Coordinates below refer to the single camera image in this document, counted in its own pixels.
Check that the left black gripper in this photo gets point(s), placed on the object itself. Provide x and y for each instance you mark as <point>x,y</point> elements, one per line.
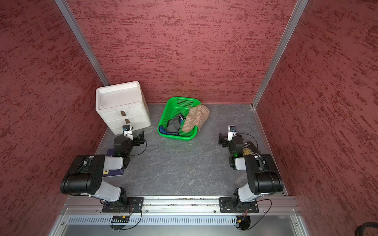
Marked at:
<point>141,140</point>

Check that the right metal corner post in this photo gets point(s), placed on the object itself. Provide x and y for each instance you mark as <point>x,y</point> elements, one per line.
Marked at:
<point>291,25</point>

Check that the blue book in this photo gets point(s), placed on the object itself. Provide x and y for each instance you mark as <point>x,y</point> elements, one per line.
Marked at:
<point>112,173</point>

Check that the left metal corner post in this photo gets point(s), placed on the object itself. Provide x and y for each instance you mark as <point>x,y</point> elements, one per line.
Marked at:
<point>78,33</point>

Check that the metal corner post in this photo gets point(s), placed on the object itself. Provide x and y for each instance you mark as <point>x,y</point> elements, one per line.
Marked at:
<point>78,33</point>
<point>291,25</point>

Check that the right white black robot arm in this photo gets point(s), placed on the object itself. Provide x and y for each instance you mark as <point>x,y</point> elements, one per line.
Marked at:
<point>263,177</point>

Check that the black gold book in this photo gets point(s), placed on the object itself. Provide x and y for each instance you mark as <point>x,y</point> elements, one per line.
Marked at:
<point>250,149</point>

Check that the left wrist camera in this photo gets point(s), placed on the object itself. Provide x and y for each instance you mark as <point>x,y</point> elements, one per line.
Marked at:
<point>127,131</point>

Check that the green plastic basket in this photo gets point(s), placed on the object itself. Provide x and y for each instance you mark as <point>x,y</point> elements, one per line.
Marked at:
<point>175,112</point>

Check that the white three-drawer cabinet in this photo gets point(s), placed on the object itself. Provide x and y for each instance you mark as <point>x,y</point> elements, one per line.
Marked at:
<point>122,104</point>

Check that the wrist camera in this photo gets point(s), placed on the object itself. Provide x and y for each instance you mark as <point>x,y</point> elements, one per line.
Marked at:
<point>231,132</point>
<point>127,131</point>

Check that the grey blue cloth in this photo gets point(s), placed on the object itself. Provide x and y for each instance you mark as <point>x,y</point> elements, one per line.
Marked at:
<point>173,126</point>

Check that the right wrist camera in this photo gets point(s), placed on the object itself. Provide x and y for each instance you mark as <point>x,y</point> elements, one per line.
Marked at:
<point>231,132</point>

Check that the brown striped dishcloth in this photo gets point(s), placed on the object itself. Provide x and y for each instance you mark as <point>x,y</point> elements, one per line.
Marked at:
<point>196,117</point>

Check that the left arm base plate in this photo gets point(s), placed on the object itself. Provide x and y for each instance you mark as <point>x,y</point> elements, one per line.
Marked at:
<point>131,205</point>

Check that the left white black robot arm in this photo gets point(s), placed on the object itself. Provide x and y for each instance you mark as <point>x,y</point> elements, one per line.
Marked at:
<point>85,176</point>

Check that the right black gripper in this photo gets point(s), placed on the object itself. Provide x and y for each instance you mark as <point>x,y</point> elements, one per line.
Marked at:
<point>225,140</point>

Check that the aluminium rail frame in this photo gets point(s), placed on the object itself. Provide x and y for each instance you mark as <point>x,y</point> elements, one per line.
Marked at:
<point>178,211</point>

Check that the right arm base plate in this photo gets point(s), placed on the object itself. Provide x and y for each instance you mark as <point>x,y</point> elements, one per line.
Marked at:
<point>231,205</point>

